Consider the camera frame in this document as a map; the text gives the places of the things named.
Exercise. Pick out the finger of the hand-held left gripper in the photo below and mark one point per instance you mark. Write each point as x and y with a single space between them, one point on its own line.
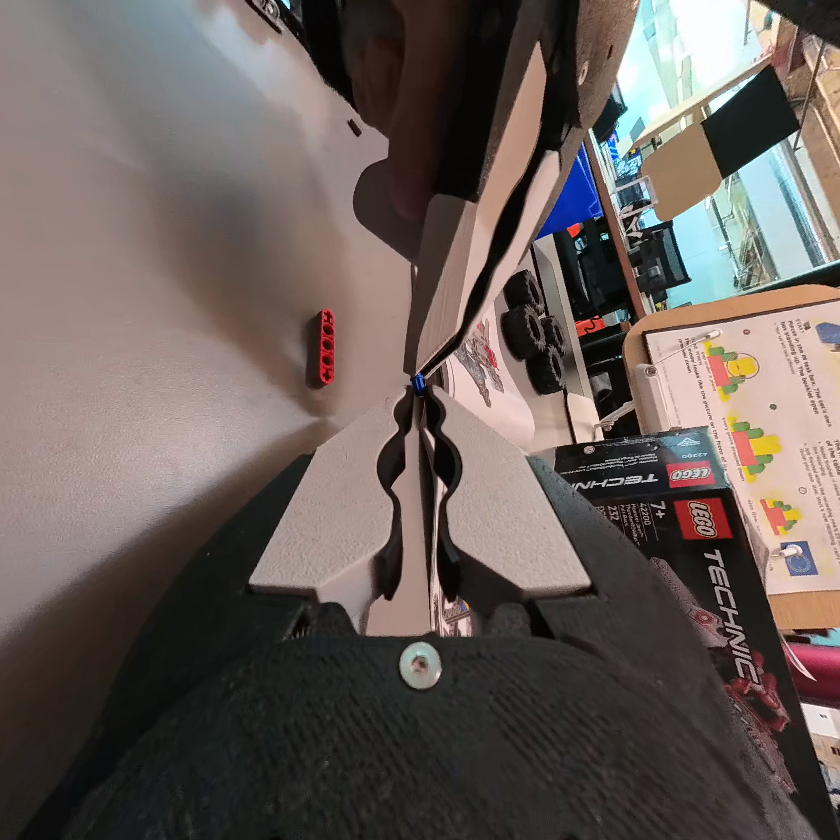
533 216
453 262

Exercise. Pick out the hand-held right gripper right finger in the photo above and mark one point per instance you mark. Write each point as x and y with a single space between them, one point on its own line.
518 525

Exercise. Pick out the maroon cloth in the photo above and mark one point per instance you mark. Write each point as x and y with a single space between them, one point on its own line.
810 656

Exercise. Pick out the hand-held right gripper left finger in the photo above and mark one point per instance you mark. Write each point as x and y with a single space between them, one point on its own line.
315 525

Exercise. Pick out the instruction sheet on clipboard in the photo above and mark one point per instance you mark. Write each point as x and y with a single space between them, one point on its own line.
807 610

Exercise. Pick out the black toy tyre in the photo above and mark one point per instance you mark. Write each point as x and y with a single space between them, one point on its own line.
525 333
556 333
523 292
548 371

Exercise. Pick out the red toy beam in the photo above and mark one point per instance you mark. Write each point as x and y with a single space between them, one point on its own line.
323 348

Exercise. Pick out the black toy beam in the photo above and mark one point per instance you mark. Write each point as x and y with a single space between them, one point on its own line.
266 12

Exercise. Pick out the grey desk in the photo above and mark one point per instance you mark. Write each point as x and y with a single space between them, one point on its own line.
164 262

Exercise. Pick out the printed instruction sheet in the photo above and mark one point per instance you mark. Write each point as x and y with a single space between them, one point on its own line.
754 420

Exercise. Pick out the black and tan panel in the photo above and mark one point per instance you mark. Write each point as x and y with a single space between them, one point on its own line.
722 144

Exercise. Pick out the white plastic bracket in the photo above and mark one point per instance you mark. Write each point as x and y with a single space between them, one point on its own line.
651 400

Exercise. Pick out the blue storage bin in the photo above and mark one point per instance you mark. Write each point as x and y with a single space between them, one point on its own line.
577 190

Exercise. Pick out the person's left hand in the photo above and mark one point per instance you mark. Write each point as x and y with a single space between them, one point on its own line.
413 98

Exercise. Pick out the white tray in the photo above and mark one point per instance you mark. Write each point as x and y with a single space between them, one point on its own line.
571 367

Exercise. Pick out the black toy set box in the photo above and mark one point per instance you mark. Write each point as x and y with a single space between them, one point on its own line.
689 590

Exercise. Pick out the black mesh chair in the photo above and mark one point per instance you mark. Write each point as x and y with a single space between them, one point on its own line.
659 262

